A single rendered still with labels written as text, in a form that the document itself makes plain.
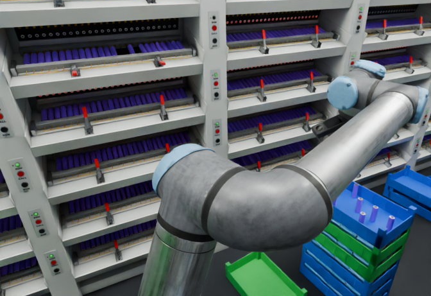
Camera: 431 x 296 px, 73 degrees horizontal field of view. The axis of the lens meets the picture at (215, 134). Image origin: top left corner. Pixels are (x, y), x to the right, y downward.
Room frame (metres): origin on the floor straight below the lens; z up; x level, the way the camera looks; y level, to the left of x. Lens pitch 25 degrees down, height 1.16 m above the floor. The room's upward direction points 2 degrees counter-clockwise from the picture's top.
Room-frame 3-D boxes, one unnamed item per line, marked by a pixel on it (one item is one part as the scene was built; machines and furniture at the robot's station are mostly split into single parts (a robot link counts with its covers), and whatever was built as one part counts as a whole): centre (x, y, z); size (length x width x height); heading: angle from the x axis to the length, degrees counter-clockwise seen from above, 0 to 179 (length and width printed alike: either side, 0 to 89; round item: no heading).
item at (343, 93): (0.80, -0.40, 0.91); 0.12 x 0.12 x 0.09; 44
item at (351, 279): (0.87, -0.53, 0.20); 0.30 x 0.20 x 0.08; 31
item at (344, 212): (0.87, -0.53, 0.44); 0.30 x 0.20 x 0.08; 31
